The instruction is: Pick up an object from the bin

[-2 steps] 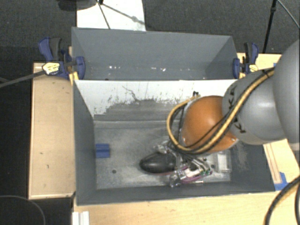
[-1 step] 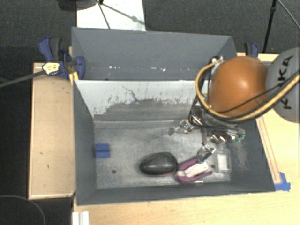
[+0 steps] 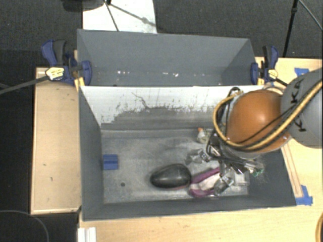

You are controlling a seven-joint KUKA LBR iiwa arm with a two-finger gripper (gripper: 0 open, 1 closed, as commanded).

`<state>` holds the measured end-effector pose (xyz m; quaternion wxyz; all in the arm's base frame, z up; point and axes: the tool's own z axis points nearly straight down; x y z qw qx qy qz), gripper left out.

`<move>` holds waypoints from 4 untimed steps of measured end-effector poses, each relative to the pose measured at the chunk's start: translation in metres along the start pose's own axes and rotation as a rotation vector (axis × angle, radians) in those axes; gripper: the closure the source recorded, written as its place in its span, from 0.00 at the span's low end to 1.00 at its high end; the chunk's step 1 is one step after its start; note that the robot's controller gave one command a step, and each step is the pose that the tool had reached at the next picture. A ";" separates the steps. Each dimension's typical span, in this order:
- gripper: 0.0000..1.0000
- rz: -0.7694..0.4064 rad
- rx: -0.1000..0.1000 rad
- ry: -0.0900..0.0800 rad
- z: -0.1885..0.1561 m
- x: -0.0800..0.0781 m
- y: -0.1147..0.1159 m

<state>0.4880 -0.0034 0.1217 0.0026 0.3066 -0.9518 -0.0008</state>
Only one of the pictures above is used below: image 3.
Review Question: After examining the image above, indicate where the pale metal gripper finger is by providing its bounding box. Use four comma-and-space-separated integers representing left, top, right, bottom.
186, 149, 210, 165
213, 175, 235, 196

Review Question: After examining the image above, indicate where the purple and white cloth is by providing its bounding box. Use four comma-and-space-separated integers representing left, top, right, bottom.
188, 167, 223, 199

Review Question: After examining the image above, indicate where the small white orange-tipped bottle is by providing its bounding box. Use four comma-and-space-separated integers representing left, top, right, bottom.
196, 127, 213, 144

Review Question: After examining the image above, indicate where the black egg-shaped object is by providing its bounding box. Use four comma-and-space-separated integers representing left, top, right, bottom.
149, 163, 192, 189

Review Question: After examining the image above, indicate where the grey metal bin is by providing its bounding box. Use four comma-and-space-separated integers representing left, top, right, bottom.
76, 29, 297, 221

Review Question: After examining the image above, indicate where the blue ridged block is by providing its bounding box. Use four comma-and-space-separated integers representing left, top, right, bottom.
102, 154, 119, 170

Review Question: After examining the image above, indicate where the pale wood board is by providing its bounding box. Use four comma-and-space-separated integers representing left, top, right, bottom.
30, 67, 83, 215

